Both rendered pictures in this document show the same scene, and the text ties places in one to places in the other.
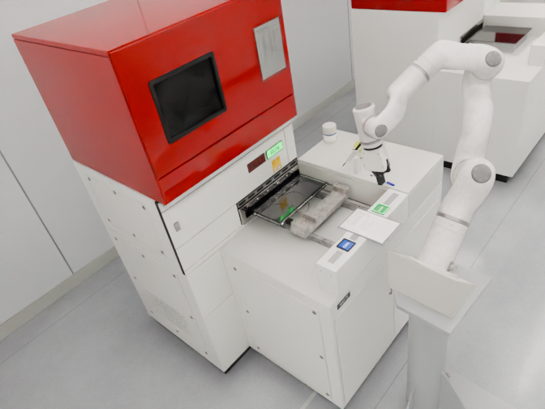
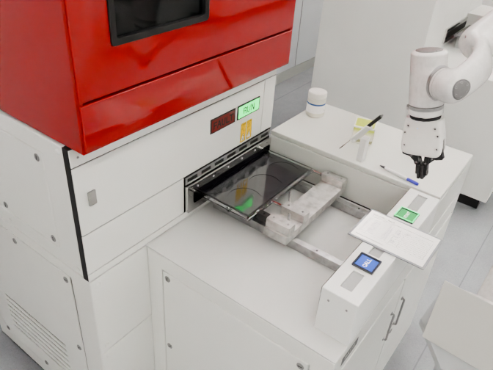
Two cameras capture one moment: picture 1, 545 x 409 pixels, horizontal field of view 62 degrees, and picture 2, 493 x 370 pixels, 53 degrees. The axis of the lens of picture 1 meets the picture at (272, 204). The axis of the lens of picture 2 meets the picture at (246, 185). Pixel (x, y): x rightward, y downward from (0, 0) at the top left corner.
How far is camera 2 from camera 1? 0.68 m
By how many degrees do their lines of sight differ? 11
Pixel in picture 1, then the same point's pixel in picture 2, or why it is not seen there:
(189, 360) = not seen: outside the picture
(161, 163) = (92, 77)
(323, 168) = (310, 147)
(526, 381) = not seen: outside the picture
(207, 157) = (164, 88)
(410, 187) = (442, 191)
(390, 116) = (479, 69)
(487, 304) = not seen: hidden behind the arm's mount
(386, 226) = (422, 242)
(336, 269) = (359, 302)
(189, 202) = (119, 160)
